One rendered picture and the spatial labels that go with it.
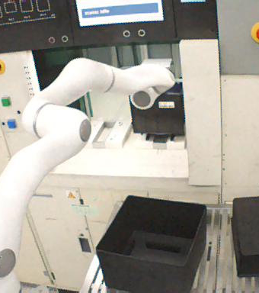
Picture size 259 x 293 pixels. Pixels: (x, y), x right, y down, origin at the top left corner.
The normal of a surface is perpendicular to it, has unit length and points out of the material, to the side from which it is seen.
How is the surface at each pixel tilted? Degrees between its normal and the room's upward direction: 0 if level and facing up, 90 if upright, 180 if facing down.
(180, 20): 90
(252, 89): 90
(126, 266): 90
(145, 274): 90
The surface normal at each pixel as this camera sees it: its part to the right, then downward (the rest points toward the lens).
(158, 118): -0.23, 0.51
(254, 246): -0.13, -0.86
